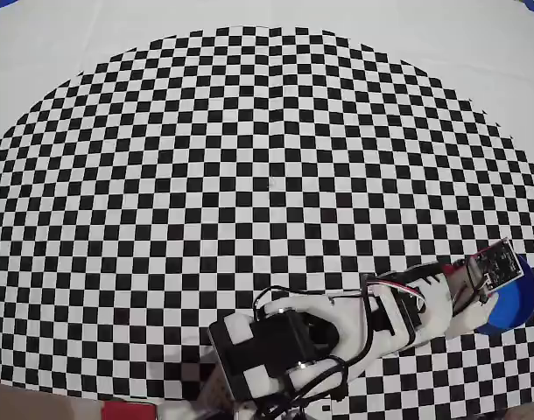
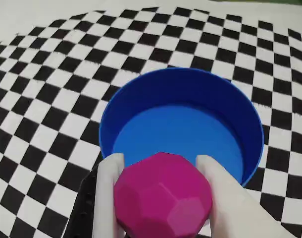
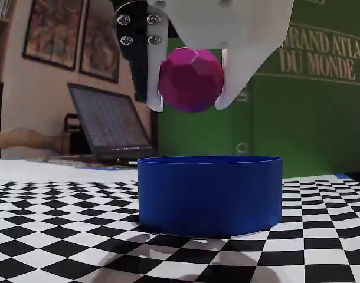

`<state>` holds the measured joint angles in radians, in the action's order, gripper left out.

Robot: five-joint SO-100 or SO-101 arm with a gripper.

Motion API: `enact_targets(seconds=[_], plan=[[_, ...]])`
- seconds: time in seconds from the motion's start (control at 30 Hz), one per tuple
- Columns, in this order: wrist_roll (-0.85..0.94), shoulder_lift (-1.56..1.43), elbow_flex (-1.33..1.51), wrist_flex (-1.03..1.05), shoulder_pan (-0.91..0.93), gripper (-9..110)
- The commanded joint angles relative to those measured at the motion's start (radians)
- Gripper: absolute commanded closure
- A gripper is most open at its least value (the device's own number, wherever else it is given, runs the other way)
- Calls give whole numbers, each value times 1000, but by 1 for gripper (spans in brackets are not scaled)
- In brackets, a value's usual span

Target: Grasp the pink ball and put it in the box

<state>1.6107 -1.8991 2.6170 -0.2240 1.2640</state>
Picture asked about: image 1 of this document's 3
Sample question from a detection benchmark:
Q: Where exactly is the red flat object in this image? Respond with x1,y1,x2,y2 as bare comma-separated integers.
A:
101,401,158,420

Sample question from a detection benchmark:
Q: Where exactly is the blue round box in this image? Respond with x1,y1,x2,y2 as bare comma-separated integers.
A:
475,255,534,337

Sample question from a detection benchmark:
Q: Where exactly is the black white checkered mat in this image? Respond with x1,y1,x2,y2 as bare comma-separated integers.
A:
0,0,534,417

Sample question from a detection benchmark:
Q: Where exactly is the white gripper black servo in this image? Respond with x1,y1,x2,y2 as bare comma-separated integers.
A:
418,256,501,347

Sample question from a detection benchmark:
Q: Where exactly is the white red servo wire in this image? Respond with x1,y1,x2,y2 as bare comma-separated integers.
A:
362,280,426,310

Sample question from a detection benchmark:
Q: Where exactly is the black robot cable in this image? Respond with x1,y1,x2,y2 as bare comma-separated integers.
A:
251,283,373,417

